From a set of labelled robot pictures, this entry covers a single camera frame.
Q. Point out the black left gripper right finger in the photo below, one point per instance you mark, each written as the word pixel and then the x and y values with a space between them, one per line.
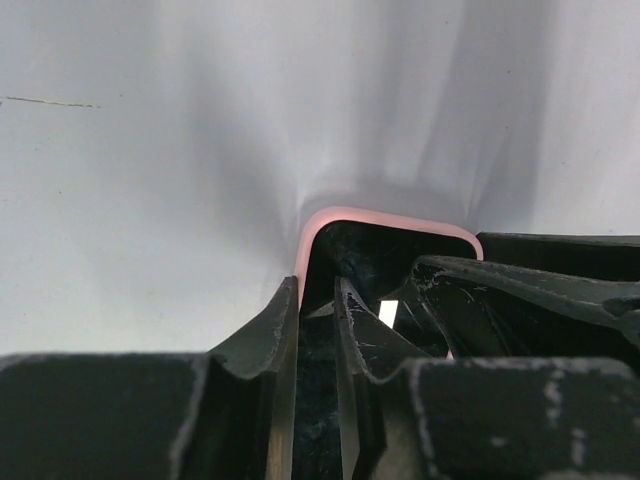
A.
pixel 407 416

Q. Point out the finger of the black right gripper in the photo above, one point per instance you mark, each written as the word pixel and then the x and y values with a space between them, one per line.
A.
pixel 487 309
pixel 609 258

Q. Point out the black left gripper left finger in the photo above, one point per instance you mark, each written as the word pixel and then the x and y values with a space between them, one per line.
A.
pixel 227 413

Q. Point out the blue smartphone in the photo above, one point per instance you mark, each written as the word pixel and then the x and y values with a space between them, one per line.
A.
pixel 316 446

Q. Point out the pink phone case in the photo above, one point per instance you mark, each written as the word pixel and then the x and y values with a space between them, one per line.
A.
pixel 350 214

